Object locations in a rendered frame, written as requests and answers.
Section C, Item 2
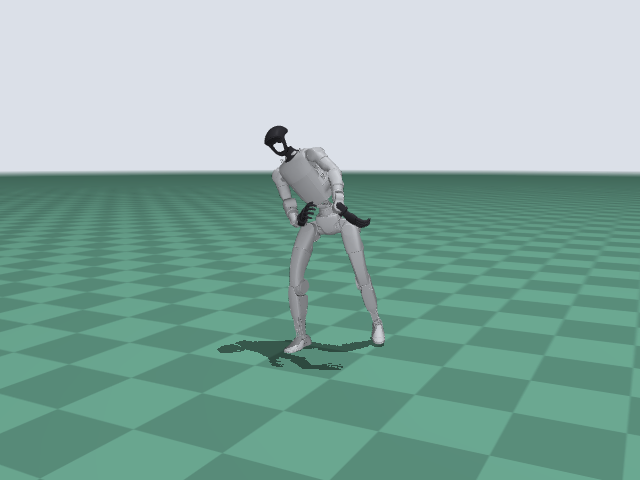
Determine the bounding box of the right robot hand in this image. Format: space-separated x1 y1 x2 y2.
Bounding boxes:
297 202 317 226

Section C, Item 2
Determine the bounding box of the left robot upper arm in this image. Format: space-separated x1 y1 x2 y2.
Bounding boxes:
304 147 342 183

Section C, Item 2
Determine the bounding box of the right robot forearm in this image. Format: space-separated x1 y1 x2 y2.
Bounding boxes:
283 201 308 228

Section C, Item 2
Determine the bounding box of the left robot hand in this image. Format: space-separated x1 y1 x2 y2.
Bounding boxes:
336 202 370 228

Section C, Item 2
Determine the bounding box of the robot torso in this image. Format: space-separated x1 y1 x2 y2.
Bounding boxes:
279 148 342 235

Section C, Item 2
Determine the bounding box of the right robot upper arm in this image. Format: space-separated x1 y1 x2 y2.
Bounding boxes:
272 167 297 208

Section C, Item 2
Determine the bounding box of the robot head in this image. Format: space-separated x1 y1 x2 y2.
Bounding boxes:
264 126 299 162

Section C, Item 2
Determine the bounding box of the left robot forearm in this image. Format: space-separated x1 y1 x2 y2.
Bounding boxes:
328 169 345 214

